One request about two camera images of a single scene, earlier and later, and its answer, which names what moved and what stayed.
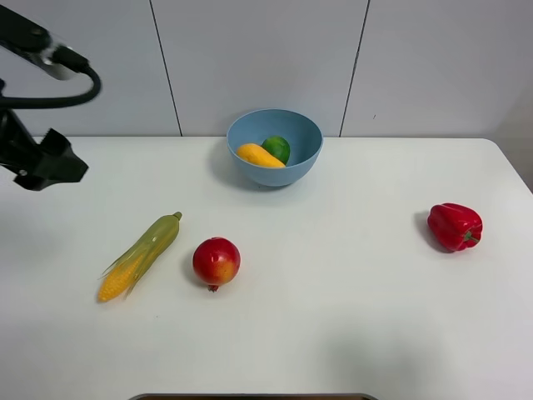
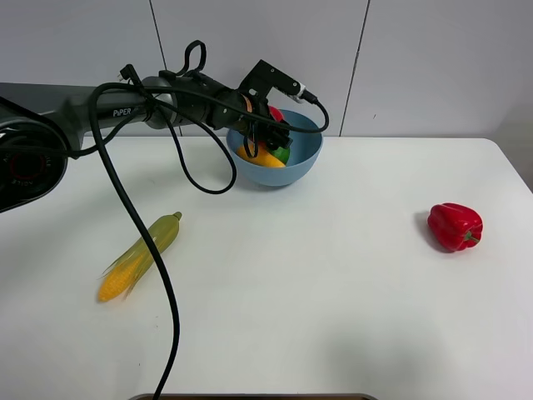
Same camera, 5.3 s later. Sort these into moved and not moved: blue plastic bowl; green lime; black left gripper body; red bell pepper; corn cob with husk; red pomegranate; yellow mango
Moved: black left gripper body; red pomegranate
Not moved: green lime; corn cob with husk; red bell pepper; blue plastic bowl; yellow mango
